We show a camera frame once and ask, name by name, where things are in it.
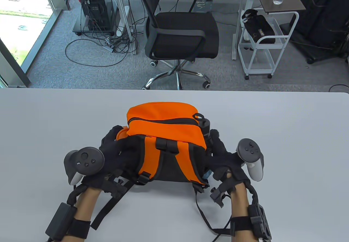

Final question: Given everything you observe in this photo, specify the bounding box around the person's right hand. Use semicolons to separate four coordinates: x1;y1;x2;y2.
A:
209;129;251;208

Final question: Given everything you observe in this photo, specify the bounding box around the person's left hand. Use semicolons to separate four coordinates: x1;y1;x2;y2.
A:
82;125;140;199

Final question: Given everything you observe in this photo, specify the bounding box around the black folding umbrella pink handle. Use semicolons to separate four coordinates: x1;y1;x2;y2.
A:
200;118;212;142

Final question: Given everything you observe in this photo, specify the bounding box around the orange and blue school bag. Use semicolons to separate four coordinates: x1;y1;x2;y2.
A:
90;101;232;235

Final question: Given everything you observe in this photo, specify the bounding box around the person's right forearm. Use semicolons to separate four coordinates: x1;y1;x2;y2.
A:
230;181;258;242

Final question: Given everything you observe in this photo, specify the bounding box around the black bag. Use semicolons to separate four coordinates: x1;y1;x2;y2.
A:
241;9;276;44

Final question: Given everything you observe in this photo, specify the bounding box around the clear plastic bag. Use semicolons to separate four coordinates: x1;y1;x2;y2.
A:
195;0;213;13

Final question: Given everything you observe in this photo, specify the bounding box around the right hand controller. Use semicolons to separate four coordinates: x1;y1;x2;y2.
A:
236;139;264;182

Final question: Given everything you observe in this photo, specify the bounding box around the hand controller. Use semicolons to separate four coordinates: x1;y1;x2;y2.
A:
236;139;264;182
64;147;105;186

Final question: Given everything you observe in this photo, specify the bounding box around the left hand controller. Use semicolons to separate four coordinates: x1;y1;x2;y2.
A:
64;147;105;186

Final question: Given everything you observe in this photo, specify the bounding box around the black office chair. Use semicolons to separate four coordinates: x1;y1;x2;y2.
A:
131;0;220;90

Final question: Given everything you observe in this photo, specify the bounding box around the black computer tower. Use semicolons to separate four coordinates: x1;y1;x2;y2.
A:
73;0;115;36

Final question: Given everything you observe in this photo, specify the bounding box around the black equipment stand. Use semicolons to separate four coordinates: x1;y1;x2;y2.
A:
280;0;349;65

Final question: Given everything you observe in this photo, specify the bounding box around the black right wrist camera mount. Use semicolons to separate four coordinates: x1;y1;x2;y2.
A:
248;203;272;241

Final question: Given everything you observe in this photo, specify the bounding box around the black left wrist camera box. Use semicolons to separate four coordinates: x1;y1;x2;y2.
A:
45;202;77;240

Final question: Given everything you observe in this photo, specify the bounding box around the black floor cable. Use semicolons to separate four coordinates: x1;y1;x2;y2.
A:
65;38;132;67

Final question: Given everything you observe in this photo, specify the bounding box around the aluminium frame post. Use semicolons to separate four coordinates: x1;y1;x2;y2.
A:
113;0;138;56

